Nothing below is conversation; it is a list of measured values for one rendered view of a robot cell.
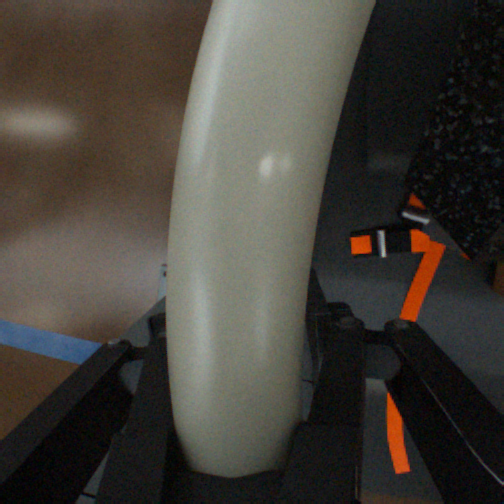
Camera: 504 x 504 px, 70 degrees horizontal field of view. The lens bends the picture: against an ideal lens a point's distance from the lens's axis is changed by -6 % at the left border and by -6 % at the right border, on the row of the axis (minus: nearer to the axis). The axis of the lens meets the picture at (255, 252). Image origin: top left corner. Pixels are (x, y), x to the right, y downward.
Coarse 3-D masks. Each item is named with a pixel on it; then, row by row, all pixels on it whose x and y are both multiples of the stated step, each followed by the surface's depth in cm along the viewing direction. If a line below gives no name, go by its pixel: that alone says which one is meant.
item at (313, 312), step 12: (312, 276) 20; (312, 288) 18; (312, 300) 16; (324, 300) 16; (312, 312) 15; (324, 312) 14; (312, 324) 14; (324, 324) 14; (312, 336) 15; (324, 336) 15; (312, 348) 15; (324, 348) 15; (312, 360) 16
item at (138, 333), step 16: (160, 272) 111; (160, 288) 112; (160, 304) 95; (144, 320) 85; (128, 336) 77; (144, 336) 78; (304, 336) 88; (304, 352) 81; (304, 368) 74; (304, 384) 68; (304, 400) 64; (304, 416) 59; (96, 480) 41; (80, 496) 39
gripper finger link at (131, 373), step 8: (136, 352) 14; (144, 352) 14; (128, 360) 14; (136, 360) 14; (128, 368) 14; (136, 368) 14; (120, 376) 14; (128, 376) 14; (136, 376) 14; (112, 384) 14; (120, 384) 14; (128, 384) 14; (136, 384) 14; (112, 392) 14; (120, 392) 14; (128, 392) 14
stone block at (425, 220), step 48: (384, 0) 72; (432, 0) 38; (480, 0) 26; (384, 48) 67; (432, 48) 37; (480, 48) 28; (384, 96) 63; (432, 96) 36; (480, 96) 31; (384, 144) 58; (432, 144) 38; (480, 144) 33; (384, 192) 66; (432, 192) 42; (480, 192) 36; (480, 240) 39
